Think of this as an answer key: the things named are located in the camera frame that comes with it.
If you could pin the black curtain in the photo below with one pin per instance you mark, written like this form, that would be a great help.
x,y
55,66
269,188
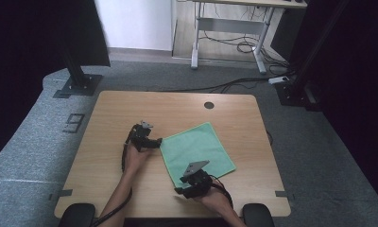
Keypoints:
x,y
360,78
26,47

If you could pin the white metal-legged desk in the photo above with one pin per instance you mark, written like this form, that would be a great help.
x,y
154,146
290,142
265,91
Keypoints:
x,y
231,26

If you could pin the green cloth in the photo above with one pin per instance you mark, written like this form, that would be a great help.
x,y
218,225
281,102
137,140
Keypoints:
x,y
198,148

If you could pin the black metal stand with base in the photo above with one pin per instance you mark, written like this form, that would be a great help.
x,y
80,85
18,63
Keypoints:
x,y
292,93
80,82

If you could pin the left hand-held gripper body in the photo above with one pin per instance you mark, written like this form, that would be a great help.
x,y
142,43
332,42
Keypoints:
x,y
140,137

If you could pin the black round table grommet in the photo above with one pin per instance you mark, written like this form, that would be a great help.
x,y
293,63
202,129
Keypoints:
x,y
209,105

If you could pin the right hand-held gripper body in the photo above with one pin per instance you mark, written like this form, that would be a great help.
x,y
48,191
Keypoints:
x,y
198,181

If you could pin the white power strip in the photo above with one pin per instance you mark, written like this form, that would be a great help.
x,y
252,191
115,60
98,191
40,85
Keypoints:
x,y
278,80

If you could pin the person's right hand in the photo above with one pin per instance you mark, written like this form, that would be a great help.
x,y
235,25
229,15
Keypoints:
x,y
214,198

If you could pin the grey tape strip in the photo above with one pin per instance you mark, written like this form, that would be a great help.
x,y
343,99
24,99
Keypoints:
x,y
64,193
283,194

